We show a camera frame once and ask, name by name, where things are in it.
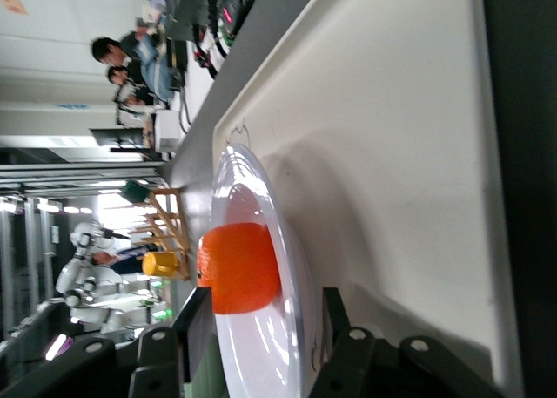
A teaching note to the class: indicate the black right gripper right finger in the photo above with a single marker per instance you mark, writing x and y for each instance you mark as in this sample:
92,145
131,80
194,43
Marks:
344,363

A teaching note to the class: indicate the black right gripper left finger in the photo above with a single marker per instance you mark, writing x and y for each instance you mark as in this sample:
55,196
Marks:
196,328

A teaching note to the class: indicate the white round plate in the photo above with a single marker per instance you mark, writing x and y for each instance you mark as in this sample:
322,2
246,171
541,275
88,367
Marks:
261,354

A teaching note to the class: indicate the orange fruit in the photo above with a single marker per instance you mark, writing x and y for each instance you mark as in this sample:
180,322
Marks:
239,267

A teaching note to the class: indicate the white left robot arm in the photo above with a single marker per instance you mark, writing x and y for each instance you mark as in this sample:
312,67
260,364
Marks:
109,315

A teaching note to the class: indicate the yellow cup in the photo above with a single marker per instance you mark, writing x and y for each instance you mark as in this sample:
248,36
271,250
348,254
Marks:
159,264

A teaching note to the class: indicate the person in blue shirt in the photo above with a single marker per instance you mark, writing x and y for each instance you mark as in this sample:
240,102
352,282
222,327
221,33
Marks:
126,258

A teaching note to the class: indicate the wooden peg rack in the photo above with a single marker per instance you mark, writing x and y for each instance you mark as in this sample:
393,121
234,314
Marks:
174,224

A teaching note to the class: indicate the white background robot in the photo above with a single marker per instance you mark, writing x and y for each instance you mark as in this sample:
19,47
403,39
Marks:
80,241

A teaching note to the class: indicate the dark green box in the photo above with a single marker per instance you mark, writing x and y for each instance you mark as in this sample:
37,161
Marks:
136,191

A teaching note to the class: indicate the white box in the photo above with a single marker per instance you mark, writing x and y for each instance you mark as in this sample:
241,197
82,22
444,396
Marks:
167,130

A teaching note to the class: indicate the seated person dark clothes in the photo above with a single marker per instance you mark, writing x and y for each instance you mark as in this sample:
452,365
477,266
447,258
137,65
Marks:
130,78

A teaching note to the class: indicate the black-haired person blue jacket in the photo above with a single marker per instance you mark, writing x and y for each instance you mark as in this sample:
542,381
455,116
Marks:
152,62

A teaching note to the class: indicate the black electronics equipment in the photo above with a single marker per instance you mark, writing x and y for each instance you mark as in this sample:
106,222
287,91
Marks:
204,10

